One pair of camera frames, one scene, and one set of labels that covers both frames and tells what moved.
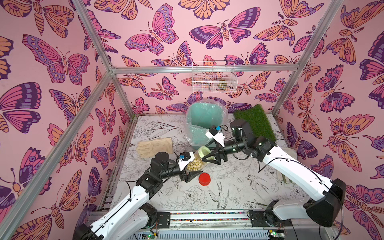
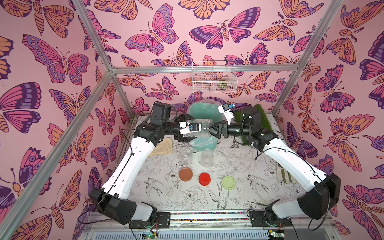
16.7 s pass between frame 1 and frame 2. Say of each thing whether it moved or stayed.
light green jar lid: moved
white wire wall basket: stayed
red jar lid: stayed
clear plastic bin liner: stayed
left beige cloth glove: stayed
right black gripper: moved
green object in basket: stayed
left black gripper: moved
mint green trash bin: stayed
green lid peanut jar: moved
